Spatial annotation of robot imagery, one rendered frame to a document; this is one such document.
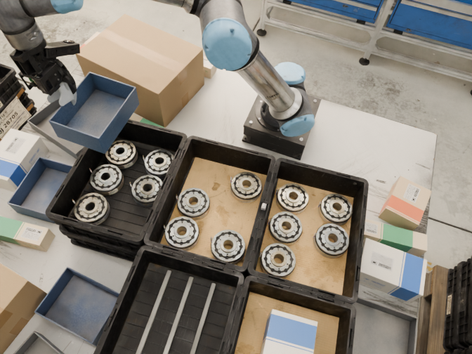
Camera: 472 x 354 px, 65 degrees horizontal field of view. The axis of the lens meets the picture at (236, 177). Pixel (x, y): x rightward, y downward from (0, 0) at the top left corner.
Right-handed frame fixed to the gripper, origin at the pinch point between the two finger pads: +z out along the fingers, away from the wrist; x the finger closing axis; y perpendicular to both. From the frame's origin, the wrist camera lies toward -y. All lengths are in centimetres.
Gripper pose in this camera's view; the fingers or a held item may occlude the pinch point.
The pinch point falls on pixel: (71, 99)
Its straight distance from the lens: 115.8
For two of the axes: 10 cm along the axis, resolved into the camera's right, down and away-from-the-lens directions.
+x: 9.2, 2.8, -2.8
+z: 0.8, 5.7, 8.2
